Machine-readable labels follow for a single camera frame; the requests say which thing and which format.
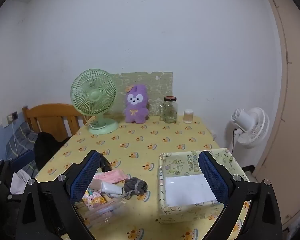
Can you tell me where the black clothing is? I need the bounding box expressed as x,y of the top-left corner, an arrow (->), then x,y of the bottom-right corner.
34,132 -> 72,172

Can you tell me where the wooden chair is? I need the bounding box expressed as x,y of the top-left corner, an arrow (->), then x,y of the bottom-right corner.
22,103 -> 93,139

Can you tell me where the purple plush toy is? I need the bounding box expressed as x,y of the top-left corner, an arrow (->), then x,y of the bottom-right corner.
124,84 -> 149,124

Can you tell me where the white charging cable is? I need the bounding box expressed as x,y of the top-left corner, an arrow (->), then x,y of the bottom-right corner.
11,120 -> 18,155

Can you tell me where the white tube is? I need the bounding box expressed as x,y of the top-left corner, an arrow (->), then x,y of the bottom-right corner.
90,179 -> 123,198

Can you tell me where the beige door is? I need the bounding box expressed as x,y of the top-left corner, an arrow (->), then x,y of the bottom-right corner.
255,0 -> 300,228

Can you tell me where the small dark object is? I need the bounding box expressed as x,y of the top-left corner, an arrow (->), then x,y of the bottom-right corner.
99,155 -> 113,173

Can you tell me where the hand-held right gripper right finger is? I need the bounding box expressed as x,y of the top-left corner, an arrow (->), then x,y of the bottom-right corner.
199,150 -> 283,240

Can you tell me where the black fan cable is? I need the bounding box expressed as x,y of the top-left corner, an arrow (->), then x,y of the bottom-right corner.
230,128 -> 238,153

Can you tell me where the clear plastic zip bag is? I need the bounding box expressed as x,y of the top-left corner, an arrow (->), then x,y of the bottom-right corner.
75,190 -> 127,229

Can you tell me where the white standing fan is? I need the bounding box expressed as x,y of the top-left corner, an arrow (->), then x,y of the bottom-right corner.
229,107 -> 270,154

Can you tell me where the wall socket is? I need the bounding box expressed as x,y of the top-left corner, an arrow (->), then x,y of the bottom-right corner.
6,112 -> 18,124

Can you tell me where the cotton swab container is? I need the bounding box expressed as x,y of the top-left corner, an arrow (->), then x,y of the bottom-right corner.
183,109 -> 194,124

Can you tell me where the plaid bedding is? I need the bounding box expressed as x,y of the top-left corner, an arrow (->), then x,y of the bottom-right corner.
5,122 -> 39,178

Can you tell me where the printed yellow storage box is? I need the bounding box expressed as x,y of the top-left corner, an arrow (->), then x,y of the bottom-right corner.
157,148 -> 250,224

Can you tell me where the white cloth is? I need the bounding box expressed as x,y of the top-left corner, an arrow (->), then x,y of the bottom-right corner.
10,169 -> 38,195

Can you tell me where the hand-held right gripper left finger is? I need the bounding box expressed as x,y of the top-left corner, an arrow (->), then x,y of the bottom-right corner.
15,150 -> 102,240

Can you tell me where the pink tissue packet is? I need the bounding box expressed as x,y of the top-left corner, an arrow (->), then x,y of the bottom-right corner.
93,169 -> 128,184

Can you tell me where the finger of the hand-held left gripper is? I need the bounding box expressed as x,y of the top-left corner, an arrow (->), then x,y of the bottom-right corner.
0,150 -> 35,200

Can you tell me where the green desk fan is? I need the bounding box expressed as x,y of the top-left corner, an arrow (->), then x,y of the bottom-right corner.
70,69 -> 119,135

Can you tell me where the printed cardboard panel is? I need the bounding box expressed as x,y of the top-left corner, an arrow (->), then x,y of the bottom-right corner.
111,72 -> 173,117

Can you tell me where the grey drawstring pouch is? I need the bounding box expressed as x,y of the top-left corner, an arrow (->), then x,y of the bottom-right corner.
120,177 -> 148,200

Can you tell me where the glass jar with dark lid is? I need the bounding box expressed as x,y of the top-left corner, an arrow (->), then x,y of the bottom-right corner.
159,96 -> 178,124

